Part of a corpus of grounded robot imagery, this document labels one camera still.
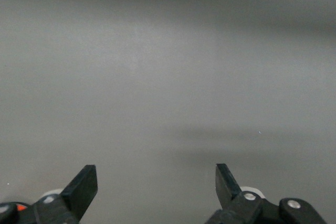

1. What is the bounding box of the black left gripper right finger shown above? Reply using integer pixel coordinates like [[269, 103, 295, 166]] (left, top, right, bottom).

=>
[[204, 163, 264, 224]]

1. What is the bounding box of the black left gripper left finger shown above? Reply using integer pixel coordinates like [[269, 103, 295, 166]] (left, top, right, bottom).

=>
[[33, 164, 99, 224]]

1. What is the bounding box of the dark grey table mat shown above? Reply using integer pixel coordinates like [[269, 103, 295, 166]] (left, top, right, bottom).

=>
[[0, 0, 336, 224]]

